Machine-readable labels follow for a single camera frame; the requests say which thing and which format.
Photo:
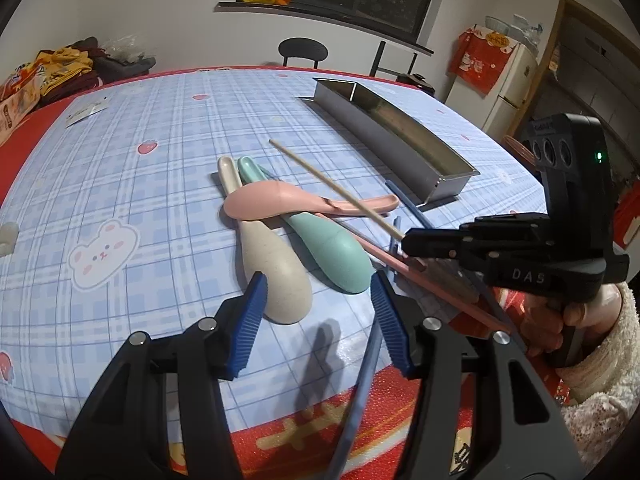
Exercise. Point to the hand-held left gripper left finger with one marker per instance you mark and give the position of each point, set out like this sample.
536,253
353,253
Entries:
250,310

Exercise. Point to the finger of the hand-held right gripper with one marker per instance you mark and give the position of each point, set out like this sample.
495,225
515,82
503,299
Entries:
435,242
510,227

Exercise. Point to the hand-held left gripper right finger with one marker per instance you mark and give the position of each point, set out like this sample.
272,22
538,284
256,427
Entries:
390,320

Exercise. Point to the beige spoon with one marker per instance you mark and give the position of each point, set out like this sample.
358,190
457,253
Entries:
280,280

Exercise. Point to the blue chopstick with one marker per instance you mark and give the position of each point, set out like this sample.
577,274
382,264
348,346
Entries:
407,205
357,400

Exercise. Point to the pink chopstick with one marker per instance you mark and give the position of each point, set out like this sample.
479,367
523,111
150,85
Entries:
450,292

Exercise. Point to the green spoon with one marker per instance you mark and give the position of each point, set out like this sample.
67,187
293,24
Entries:
340,260

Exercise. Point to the pink spoon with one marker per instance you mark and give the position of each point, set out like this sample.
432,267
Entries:
260,200

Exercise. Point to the beige chopstick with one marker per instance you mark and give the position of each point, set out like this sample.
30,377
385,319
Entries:
330,185

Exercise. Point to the metal utensil tray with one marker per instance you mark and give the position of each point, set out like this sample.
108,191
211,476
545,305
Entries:
395,125

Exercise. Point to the person's right forearm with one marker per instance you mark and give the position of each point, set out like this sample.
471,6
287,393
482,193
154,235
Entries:
610,385

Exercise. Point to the person's right hand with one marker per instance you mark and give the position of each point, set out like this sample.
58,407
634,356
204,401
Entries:
535,330

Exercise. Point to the brown trash bin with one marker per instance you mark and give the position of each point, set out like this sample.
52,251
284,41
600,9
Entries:
517,146

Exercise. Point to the white fridge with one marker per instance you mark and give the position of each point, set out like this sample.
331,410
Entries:
510,90

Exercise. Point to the blue plaid table mat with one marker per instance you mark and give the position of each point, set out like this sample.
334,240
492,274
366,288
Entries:
150,210

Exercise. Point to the red printed cloth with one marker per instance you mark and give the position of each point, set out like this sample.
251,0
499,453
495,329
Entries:
480,60

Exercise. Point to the clear containers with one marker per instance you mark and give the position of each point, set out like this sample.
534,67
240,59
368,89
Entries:
505,25

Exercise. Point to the black metal rack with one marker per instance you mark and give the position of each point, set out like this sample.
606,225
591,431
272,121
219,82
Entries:
378,57

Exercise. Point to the black round-back chair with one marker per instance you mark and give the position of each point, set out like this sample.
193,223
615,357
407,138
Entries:
302,49

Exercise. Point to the black window sill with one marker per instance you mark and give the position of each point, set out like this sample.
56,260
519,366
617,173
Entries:
325,14

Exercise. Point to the small paper card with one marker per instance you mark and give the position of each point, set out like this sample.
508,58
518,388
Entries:
87,112

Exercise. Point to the clear plastic bag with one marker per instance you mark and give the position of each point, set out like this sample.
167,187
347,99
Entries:
127,47

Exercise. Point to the yellow and maroon clothes pile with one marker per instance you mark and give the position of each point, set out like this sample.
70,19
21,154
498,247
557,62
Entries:
65,60

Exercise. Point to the orange snack bag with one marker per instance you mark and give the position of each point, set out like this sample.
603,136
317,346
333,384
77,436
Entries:
20,77

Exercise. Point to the wooden door frame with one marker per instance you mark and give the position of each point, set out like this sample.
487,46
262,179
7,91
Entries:
555,25

